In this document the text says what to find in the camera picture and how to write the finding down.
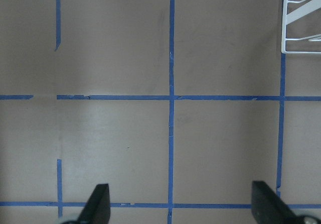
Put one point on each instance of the white wire cup rack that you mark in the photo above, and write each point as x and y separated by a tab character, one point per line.
300	30

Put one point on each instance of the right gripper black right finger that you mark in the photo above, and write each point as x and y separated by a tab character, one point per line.
267	207

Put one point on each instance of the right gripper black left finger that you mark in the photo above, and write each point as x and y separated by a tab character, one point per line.
97	208

